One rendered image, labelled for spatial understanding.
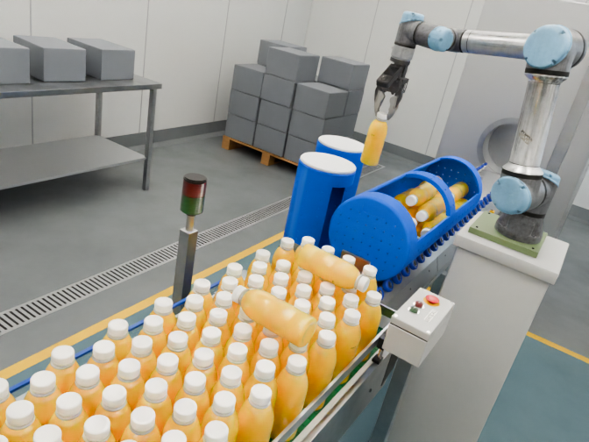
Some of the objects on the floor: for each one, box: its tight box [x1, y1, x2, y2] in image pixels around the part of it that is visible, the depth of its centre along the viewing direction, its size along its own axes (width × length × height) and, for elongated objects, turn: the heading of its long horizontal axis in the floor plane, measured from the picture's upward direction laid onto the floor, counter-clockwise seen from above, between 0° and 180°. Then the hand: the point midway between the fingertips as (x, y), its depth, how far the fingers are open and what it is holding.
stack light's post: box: [172, 227, 198, 304], centre depth 168 cm, size 4×4×110 cm
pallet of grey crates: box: [222, 39, 370, 166], centre depth 564 cm, size 120×80×119 cm
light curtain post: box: [545, 66, 589, 175], centre depth 275 cm, size 6×6×170 cm
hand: (382, 115), depth 187 cm, fingers closed on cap, 4 cm apart
